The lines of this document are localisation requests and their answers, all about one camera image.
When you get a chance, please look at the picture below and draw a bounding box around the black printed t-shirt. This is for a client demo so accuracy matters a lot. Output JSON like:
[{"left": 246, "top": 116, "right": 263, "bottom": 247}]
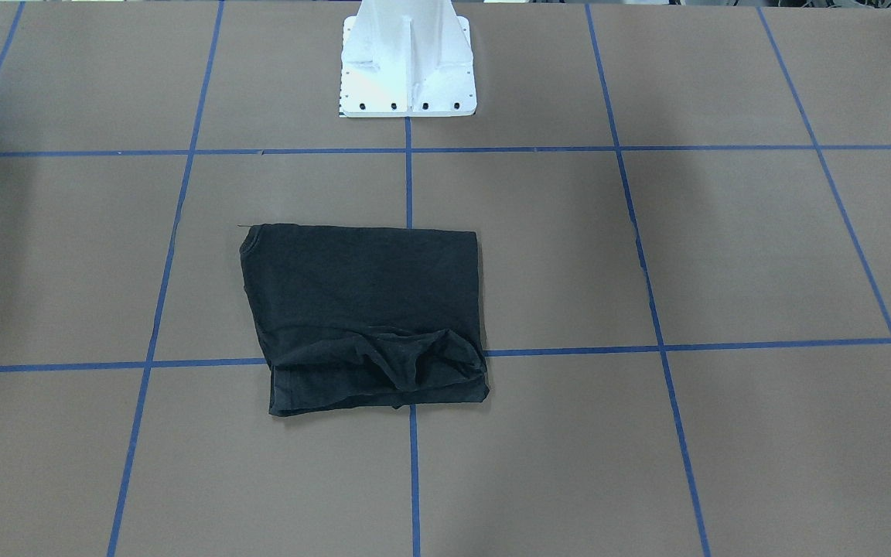
[{"left": 238, "top": 224, "right": 490, "bottom": 417}]

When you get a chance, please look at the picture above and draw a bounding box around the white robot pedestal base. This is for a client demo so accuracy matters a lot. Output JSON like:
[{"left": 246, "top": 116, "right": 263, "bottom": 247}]
[{"left": 339, "top": 1, "right": 478, "bottom": 118}]

